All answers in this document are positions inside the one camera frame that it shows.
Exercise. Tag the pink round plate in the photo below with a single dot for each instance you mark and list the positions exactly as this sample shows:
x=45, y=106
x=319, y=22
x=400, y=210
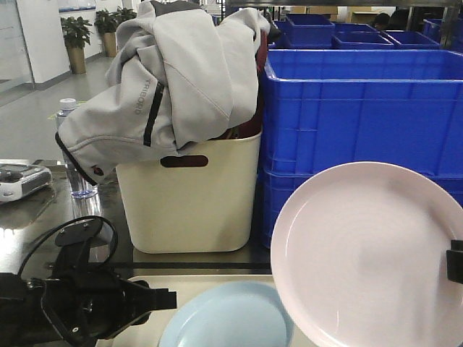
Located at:
x=358, y=256

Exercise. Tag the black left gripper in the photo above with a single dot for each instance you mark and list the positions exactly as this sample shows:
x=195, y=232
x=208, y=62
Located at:
x=78, y=303

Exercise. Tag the large blue stacked crate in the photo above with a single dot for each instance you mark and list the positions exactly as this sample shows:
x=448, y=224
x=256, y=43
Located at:
x=328, y=107

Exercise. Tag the stainless steel cart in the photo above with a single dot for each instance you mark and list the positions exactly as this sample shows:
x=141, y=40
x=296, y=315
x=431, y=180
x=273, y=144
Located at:
x=25, y=222

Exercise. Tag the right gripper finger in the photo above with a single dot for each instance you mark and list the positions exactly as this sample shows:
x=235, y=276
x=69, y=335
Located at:
x=454, y=262

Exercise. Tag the blue bins in background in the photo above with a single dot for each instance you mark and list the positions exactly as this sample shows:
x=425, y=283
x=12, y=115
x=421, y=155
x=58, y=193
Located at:
x=357, y=37

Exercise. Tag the beige plastic tray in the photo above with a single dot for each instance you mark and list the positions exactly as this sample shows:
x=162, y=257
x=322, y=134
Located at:
x=187, y=288

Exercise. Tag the grey jacket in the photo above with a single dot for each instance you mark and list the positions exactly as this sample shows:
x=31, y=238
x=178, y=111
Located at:
x=177, y=80

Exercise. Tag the light blue round plate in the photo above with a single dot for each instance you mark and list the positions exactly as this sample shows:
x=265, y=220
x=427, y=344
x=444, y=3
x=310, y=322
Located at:
x=242, y=313

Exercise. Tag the potted plant gold pot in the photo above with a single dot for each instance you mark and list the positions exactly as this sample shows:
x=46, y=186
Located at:
x=76, y=34

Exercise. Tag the clear water bottle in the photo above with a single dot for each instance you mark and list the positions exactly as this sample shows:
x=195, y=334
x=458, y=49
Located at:
x=80, y=189

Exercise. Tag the cream plastic basket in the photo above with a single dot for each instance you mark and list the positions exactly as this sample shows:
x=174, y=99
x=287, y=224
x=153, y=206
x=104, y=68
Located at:
x=201, y=202

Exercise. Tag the white grey remote controller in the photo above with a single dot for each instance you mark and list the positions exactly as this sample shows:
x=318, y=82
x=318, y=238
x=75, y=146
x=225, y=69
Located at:
x=21, y=180

